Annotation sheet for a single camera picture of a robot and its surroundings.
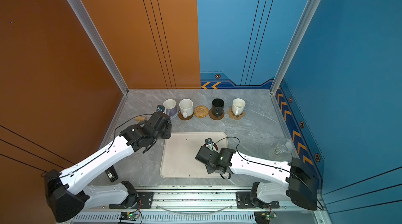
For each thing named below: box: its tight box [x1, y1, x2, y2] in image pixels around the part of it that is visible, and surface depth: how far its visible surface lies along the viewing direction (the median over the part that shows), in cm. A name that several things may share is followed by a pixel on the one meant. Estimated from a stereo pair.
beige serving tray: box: [159, 131, 229, 179], surface depth 88 cm
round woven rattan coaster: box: [193, 105, 209, 119], surface depth 110 cm
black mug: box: [211, 98, 225, 118], surface depth 102 cm
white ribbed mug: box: [179, 98, 194, 119], surface depth 101 cm
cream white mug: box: [232, 97, 247, 116], surface depth 101 cm
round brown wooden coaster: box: [208, 108, 225, 121], surface depth 107 cm
